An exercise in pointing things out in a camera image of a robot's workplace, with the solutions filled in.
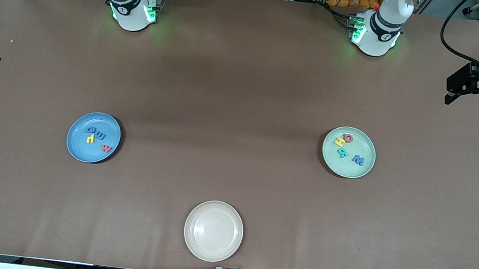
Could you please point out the pink letter Q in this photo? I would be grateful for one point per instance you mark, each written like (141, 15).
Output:
(348, 134)

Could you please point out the blue rounded lowercase letter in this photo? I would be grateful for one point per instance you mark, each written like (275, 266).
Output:
(86, 129)

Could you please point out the blue uppercase letter W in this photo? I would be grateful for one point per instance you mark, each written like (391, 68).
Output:
(358, 160)

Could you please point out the yellow lowercase foam letter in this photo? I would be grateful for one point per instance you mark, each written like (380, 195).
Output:
(91, 139)

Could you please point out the yellow uppercase letter H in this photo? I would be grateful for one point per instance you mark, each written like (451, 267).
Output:
(339, 141)

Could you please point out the teal foam letter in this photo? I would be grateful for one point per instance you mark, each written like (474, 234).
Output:
(342, 153)

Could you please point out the blue letter E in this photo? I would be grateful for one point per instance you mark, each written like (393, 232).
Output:
(101, 132)

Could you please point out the red lowercase letter w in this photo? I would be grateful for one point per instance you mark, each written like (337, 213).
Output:
(106, 148)

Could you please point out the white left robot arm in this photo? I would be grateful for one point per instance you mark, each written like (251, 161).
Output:
(379, 37)

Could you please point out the blue plate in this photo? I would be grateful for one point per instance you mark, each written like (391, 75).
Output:
(84, 153)

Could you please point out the green plate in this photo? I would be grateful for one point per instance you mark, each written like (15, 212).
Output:
(344, 166)

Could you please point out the beige plate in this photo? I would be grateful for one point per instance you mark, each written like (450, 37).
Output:
(213, 231)

